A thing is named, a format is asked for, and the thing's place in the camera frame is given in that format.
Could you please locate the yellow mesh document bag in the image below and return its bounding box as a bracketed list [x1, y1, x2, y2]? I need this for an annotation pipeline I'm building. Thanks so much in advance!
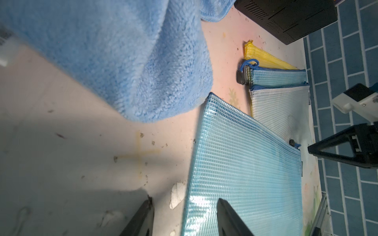
[244, 40, 297, 70]

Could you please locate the light blue mesh document bag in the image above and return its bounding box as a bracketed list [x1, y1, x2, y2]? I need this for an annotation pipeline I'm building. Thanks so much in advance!
[236, 59, 307, 88]

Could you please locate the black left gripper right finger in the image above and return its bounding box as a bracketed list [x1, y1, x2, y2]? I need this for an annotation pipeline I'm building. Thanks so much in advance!
[217, 198, 254, 236]

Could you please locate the black mesh file holder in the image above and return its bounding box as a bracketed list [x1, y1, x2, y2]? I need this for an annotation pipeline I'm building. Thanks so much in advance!
[234, 0, 338, 45]

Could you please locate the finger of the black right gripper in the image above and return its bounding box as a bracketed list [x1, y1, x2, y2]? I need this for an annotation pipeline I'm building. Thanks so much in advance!
[308, 122, 378, 169]

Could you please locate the blue microfiber cloth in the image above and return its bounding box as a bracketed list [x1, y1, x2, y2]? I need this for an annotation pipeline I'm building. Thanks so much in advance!
[1, 1, 234, 123]

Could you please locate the clear mesh document bag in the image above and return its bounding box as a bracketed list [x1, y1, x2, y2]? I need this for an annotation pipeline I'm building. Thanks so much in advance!
[250, 83, 312, 147]

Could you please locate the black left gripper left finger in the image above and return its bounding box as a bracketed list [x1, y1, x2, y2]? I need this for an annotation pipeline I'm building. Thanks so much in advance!
[120, 196, 155, 236]

